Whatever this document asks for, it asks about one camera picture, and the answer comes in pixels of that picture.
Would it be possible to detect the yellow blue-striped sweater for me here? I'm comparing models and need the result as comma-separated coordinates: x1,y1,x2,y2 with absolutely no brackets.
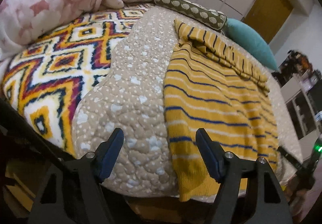
164,19,278,202

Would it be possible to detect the beige dotted quilt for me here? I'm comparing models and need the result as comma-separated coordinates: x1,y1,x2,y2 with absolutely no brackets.
72,6,303,197

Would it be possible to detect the white shelf unit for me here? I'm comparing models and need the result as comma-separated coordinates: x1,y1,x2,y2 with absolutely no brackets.
271,50,322,161

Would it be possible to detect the colourful geometric blanket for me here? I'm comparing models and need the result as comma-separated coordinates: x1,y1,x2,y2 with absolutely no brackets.
1,3,152,155

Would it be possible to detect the teal cushion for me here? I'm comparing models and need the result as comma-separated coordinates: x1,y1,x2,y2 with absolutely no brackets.
224,18,278,71

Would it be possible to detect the olive patterned bolster pillow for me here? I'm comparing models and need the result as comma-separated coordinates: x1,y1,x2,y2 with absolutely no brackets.
154,0,228,32

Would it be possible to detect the brown wooden door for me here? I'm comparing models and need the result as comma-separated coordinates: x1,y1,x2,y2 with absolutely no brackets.
243,0,294,43

